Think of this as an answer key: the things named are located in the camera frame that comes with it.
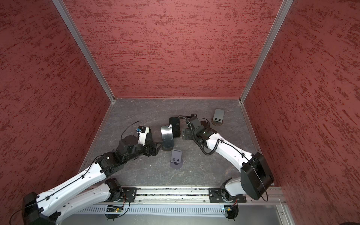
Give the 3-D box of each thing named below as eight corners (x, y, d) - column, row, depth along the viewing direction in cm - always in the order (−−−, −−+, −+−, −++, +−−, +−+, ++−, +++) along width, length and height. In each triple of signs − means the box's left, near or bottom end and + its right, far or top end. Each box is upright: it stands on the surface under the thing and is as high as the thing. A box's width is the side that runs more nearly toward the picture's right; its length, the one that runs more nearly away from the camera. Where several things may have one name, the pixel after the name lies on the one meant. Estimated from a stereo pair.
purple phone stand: (171, 168, 86) (169, 162, 77) (173, 155, 91) (172, 148, 83) (181, 170, 85) (181, 164, 77) (184, 157, 90) (184, 150, 82)
